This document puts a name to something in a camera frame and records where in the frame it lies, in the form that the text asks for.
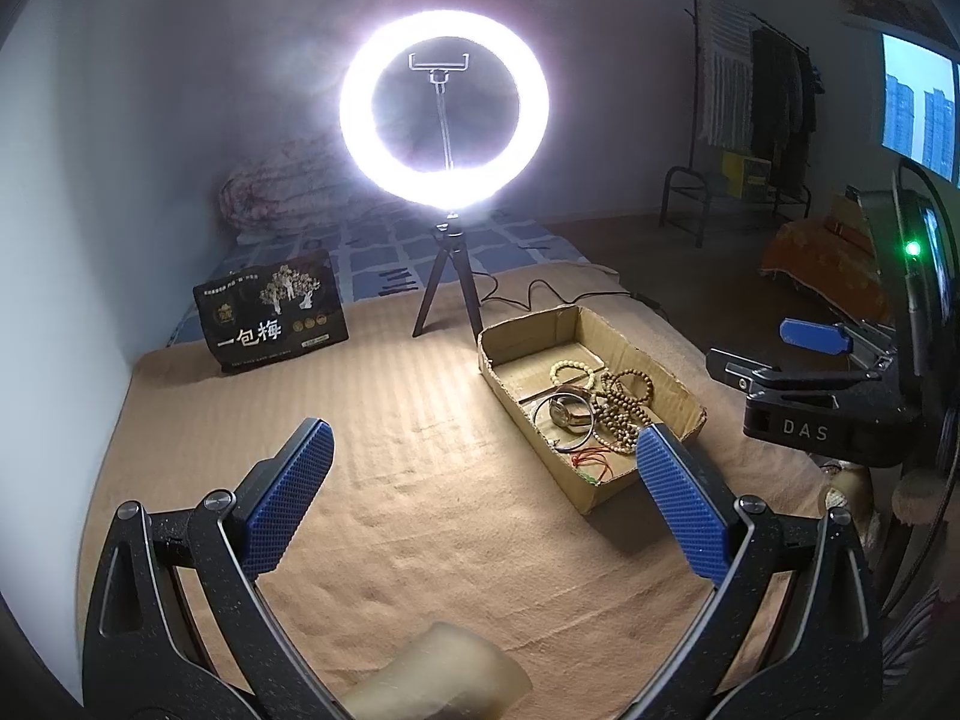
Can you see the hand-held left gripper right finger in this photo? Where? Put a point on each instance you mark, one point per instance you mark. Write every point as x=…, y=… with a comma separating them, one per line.
x=682, y=502

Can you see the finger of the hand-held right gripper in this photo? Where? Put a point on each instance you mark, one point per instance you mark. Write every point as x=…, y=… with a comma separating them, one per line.
x=814, y=336
x=787, y=379

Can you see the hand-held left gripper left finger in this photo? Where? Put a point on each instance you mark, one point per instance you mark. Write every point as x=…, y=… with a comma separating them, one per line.
x=289, y=495

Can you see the blue bangle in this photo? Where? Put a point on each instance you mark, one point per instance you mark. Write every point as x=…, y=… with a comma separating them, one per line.
x=570, y=448

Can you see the wristwatch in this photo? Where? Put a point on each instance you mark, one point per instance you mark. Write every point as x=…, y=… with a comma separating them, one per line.
x=564, y=411

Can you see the cardboard box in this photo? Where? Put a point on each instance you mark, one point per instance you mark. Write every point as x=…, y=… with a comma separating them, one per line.
x=607, y=337

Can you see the person's right hand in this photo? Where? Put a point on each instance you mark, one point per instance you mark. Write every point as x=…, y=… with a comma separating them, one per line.
x=847, y=499

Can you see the orange cloth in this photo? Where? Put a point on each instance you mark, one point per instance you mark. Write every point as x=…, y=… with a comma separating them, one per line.
x=810, y=255

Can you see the black printed box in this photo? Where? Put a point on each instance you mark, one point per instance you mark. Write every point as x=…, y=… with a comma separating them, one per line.
x=270, y=337

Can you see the yellow box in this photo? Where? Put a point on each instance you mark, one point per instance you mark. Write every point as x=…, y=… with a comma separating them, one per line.
x=746, y=176

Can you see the dark hanging clothes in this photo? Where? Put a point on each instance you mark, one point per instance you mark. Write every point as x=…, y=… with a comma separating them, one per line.
x=784, y=105

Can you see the beige soft object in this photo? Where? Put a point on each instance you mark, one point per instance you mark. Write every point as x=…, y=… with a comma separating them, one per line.
x=442, y=675

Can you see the window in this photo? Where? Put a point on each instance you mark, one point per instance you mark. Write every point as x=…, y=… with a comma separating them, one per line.
x=919, y=112

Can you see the white knit garment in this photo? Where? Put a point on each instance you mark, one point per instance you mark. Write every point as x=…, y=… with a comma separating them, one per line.
x=724, y=67

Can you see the wall picture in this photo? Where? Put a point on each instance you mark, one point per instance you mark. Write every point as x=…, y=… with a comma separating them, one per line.
x=885, y=7

